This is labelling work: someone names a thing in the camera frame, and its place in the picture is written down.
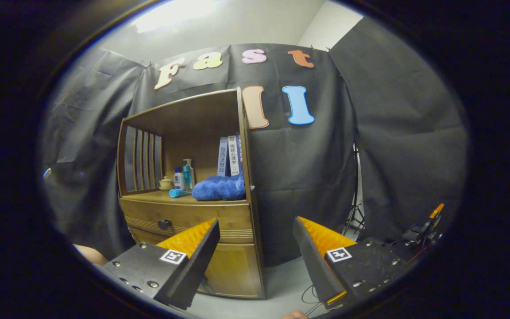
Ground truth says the wooden drawer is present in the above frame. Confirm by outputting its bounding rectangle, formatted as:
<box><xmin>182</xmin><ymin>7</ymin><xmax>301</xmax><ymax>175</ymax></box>
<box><xmin>119</xmin><ymin>197</ymin><xmax>254</xmax><ymax>243</ymax></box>

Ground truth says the black light stand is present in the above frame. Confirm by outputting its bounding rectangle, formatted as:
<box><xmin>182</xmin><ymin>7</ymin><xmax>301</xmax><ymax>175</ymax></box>
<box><xmin>343</xmin><ymin>142</ymin><xmax>365</xmax><ymax>237</ymax></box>

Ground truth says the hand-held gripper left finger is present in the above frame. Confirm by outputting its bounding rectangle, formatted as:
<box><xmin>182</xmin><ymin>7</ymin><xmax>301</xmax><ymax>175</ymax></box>
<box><xmin>104</xmin><ymin>218</ymin><xmax>221</xmax><ymax>311</ymax></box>

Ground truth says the wooden countertop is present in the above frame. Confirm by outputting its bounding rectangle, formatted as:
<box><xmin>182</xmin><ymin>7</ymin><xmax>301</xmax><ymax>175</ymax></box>
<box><xmin>120</xmin><ymin>190</ymin><xmax>249</xmax><ymax>205</ymax></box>

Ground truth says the black floor cable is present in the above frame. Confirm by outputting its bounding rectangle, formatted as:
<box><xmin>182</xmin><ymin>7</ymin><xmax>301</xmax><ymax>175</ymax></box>
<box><xmin>301</xmin><ymin>284</ymin><xmax>326</xmax><ymax>316</ymax></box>

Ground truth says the blue pump bottle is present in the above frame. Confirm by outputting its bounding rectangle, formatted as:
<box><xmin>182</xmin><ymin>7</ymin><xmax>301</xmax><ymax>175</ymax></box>
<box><xmin>182</xmin><ymin>159</ymin><xmax>193</xmax><ymax>192</ymax></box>

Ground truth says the wooden cabinet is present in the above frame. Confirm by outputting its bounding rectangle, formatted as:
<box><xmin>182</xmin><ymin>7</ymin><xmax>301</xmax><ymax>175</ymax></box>
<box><xmin>117</xmin><ymin>87</ymin><xmax>267</xmax><ymax>300</ymax></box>

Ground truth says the person's leg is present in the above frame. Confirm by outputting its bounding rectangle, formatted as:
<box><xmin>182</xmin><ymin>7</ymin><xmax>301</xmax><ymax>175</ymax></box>
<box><xmin>73</xmin><ymin>245</ymin><xmax>108</xmax><ymax>266</ymax></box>

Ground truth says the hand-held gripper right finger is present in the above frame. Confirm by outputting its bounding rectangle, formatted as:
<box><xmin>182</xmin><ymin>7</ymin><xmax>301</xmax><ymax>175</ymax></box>
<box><xmin>293</xmin><ymin>216</ymin><xmax>415</xmax><ymax>309</ymax></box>

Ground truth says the grey book white spine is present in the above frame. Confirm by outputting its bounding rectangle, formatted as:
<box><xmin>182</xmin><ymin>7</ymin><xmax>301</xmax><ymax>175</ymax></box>
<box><xmin>217</xmin><ymin>136</ymin><xmax>230</xmax><ymax>177</ymax></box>

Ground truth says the black backdrop cloth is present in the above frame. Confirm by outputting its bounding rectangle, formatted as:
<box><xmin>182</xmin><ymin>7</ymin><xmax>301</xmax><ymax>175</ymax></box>
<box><xmin>40</xmin><ymin>17</ymin><xmax>468</xmax><ymax>266</ymax></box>

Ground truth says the blue fluffy towel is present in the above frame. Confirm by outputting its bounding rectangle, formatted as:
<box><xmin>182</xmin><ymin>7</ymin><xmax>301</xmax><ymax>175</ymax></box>
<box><xmin>192</xmin><ymin>174</ymin><xmax>247</xmax><ymax>202</ymax></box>

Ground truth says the black orange tool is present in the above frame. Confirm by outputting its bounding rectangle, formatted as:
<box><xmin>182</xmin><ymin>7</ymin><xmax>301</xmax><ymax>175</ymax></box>
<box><xmin>403</xmin><ymin>203</ymin><xmax>445</xmax><ymax>249</ymax></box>

